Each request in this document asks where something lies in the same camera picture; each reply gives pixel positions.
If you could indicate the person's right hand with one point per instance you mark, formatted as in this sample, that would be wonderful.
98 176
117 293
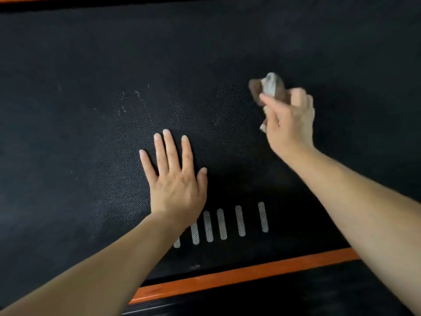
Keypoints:
291 125

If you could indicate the person's left hand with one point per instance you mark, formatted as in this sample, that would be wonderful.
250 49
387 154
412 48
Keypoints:
177 190

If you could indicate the brown and grey cleaning cloth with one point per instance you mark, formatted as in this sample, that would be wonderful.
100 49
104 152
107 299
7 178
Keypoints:
269 85

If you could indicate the person's right forearm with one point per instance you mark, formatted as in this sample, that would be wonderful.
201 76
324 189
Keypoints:
365 213

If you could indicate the person's left forearm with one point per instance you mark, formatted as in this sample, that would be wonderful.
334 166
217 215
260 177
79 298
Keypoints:
82 276

